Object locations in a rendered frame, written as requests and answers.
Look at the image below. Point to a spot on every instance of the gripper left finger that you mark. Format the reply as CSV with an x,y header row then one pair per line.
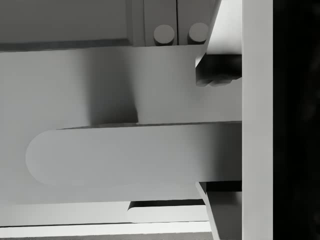
x,y
220,67

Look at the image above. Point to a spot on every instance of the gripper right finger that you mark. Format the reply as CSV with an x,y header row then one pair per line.
x,y
227,215

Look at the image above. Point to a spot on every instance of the white cabinet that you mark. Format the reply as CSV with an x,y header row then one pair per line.
x,y
62,20

